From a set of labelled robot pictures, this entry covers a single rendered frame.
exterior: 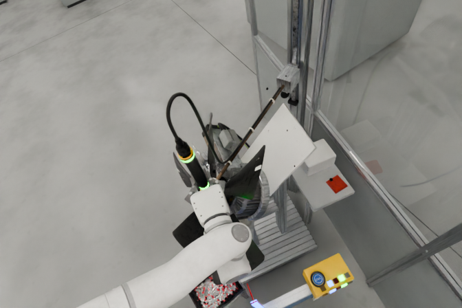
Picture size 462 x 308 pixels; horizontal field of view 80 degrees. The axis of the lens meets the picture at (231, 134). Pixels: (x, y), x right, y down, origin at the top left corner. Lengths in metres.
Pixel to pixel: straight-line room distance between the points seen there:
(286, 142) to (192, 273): 0.69
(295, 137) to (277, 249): 1.28
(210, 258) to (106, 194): 2.39
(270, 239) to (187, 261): 1.62
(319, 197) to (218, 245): 0.95
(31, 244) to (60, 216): 0.31
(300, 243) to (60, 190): 2.40
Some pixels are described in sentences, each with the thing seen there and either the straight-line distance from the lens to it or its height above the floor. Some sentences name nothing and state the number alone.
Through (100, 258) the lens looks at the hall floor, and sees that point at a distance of 2.78.
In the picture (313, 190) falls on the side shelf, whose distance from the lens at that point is 1.56.
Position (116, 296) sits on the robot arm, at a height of 1.68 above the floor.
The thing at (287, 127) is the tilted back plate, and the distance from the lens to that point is 1.19.
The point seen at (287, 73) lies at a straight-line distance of 1.25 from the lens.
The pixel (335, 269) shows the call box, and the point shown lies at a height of 1.07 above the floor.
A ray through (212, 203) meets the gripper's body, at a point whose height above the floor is 1.53.
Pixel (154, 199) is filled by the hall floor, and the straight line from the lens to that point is 2.72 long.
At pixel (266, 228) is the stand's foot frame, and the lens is 2.29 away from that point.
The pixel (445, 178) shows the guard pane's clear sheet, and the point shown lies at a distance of 1.12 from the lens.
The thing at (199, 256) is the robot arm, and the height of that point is 1.64.
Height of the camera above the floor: 2.28
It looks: 54 degrees down
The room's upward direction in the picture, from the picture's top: 16 degrees counter-clockwise
